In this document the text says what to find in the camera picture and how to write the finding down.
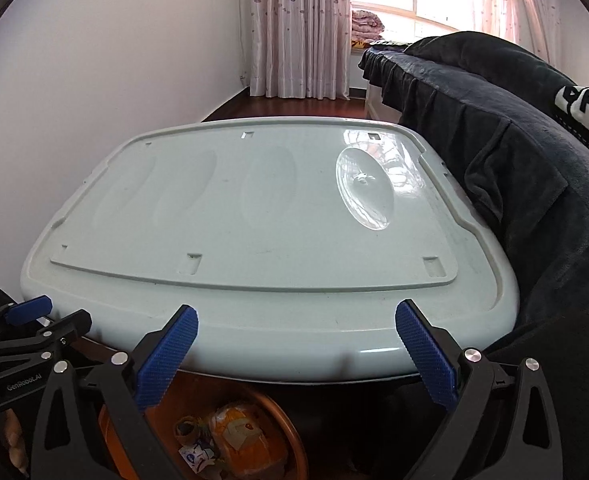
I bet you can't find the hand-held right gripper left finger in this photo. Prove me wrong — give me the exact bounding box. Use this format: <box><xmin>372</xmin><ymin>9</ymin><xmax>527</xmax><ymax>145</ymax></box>
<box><xmin>28</xmin><ymin>304</ymin><xmax>199</xmax><ymax>480</ymax></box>

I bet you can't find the pink patterned curtain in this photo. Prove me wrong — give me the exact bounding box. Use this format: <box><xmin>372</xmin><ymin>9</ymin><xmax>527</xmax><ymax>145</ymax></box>
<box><xmin>467</xmin><ymin>0</ymin><xmax>563</xmax><ymax>61</ymax></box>
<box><xmin>239</xmin><ymin>0</ymin><xmax>351</xmax><ymax>101</ymax></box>

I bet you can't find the orange plastic bag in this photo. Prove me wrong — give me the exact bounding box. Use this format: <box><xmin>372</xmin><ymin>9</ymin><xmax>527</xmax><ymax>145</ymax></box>
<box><xmin>209</xmin><ymin>401</ymin><xmax>290</xmax><ymax>480</ymax></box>

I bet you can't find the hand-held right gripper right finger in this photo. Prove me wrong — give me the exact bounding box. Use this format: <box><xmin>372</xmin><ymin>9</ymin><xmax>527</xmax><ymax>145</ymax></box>
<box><xmin>395</xmin><ymin>299</ymin><xmax>563</xmax><ymax>480</ymax></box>

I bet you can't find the orange plastic basin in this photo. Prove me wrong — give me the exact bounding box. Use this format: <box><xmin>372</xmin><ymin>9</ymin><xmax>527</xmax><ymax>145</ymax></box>
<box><xmin>97</xmin><ymin>370</ymin><xmax>308</xmax><ymax>480</ymax></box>

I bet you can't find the white and blue wrapper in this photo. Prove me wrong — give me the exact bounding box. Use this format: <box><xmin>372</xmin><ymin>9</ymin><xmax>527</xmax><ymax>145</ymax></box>
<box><xmin>178</xmin><ymin>442</ymin><xmax>220</xmax><ymax>476</ymax></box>

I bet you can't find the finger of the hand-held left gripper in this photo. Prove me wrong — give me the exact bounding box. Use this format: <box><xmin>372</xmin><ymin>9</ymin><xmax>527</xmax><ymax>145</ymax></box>
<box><xmin>0</xmin><ymin>310</ymin><xmax>92</xmax><ymax>356</ymax></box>
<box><xmin>0</xmin><ymin>296</ymin><xmax>54</xmax><ymax>331</ymax></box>

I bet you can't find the person's left hand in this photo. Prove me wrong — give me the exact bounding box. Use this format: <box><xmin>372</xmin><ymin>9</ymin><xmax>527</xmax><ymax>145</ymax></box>
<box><xmin>5</xmin><ymin>407</ymin><xmax>30</xmax><ymax>478</ymax></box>

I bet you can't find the brown crumpled wrapper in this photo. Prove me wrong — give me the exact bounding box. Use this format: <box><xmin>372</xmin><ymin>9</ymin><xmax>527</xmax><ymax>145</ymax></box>
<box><xmin>176</xmin><ymin>415</ymin><xmax>210</xmax><ymax>443</ymax></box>

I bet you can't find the dark blanket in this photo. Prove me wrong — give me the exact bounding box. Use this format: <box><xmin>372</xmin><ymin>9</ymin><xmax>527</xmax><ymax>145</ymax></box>
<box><xmin>359</xmin><ymin>31</ymin><xmax>589</xmax><ymax>321</ymax></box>

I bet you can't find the white bed frame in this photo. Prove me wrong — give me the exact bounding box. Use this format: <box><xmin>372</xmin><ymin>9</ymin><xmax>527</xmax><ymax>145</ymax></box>
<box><xmin>365</xmin><ymin>82</ymin><xmax>400</xmax><ymax>123</ymax></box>

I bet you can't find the white plastic box lid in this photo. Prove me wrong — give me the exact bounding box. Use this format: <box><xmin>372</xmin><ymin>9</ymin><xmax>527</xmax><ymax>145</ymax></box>
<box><xmin>19</xmin><ymin>116</ymin><xmax>520</xmax><ymax>378</ymax></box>

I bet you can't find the pink folded quilt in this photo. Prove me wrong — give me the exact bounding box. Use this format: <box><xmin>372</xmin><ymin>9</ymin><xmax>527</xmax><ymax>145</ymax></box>
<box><xmin>351</xmin><ymin>8</ymin><xmax>385</xmax><ymax>38</ymax></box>

